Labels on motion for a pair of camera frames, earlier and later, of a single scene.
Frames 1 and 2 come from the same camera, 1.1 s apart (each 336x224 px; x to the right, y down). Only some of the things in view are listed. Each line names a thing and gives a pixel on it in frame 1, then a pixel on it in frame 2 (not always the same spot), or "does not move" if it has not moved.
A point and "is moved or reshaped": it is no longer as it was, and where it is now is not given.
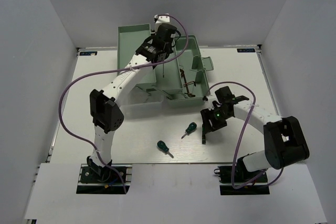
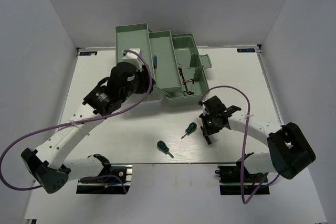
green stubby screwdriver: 191,127 does not move
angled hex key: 184,85 is moved or reshaped
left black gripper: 171,49 to 145,82
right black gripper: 207,115 does not move
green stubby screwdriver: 161,145 does not move
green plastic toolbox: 183,78 does not move
